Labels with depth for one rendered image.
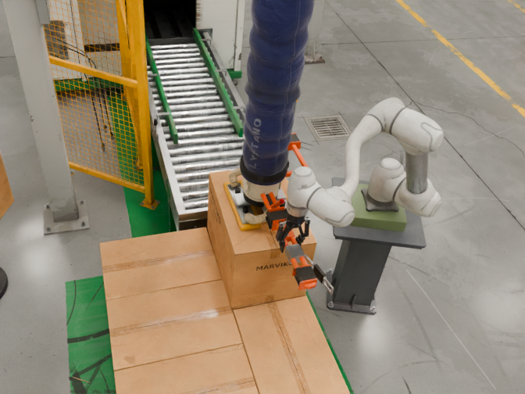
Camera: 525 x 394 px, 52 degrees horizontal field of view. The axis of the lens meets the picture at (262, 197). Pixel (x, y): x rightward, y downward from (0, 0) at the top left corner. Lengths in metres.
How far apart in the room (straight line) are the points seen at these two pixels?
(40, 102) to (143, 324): 1.48
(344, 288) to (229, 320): 0.97
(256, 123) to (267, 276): 0.77
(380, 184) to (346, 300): 0.93
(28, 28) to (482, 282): 3.25
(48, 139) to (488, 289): 3.05
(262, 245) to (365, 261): 0.92
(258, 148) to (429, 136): 0.72
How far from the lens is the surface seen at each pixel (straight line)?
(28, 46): 3.27
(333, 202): 2.01
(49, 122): 3.51
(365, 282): 3.39
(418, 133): 2.31
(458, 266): 4.08
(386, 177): 2.87
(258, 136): 2.33
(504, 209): 4.74
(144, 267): 2.93
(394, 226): 2.99
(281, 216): 2.42
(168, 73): 4.59
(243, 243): 2.50
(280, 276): 2.66
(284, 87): 2.18
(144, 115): 3.57
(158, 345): 2.64
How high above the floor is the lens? 2.75
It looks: 41 degrees down
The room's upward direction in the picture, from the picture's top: 7 degrees clockwise
